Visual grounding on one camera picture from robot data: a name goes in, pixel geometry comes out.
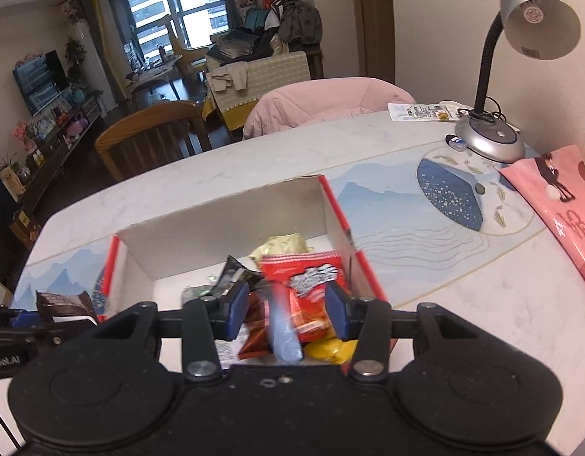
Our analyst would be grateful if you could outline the dark tv console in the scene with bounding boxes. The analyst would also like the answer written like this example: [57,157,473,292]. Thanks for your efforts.
[0,97,104,229]

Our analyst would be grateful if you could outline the cream yellow snack bag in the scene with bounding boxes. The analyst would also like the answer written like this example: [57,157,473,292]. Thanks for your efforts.
[248,233,313,266]

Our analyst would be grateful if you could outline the red lion chips bag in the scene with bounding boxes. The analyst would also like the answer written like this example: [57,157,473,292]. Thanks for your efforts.
[260,250,349,343]

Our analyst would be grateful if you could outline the yellow minion lollipop card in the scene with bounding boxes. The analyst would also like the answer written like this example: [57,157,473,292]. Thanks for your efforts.
[303,338,357,364]

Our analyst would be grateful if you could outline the wall television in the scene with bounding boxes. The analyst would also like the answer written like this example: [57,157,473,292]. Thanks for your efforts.
[13,51,70,116]

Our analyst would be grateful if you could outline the green silver snack packet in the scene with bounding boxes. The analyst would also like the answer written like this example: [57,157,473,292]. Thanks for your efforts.
[181,275,218,306]

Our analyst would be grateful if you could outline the copper foil snack bag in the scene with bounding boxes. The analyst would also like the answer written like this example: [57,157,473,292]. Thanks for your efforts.
[238,291,271,360]

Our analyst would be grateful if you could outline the light blue snack packet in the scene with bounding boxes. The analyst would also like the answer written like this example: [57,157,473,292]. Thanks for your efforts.
[268,281,304,366]

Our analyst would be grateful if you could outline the silver desk lamp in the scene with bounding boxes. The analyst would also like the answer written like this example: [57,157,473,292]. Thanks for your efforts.
[445,0,582,164]

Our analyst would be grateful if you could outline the wooden dining chair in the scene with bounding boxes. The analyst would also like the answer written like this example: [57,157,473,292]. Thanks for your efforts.
[94,101,212,182]

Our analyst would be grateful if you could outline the white snack wrapper by lamp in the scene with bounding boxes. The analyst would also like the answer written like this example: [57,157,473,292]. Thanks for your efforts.
[387,101,469,122]

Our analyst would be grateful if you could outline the dark brown snack packet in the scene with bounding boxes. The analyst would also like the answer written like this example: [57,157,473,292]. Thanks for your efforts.
[36,291,98,324]

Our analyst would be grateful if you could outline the wooden door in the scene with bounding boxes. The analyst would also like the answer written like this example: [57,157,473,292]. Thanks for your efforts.
[352,0,395,84]

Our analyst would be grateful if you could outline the sofa with cream cover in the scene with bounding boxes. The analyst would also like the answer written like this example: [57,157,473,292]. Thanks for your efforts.
[203,0,324,132]

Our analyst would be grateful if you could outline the brown paper gift bag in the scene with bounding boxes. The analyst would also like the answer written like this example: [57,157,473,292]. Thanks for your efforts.
[9,208,41,250]

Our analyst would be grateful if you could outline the pink padded chair cover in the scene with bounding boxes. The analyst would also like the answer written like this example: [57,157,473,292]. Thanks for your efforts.
[243,77,415,139]

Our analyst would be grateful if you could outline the pink patterned bag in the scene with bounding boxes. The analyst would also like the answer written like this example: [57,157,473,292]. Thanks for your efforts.
[499,145,585,281]

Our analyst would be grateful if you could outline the black gold snack packet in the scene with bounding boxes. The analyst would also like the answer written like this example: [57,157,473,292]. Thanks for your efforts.
[213,255,263,299]

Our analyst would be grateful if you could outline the red cardboard box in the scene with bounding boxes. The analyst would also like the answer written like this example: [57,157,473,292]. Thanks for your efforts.
[97,174,393,372]

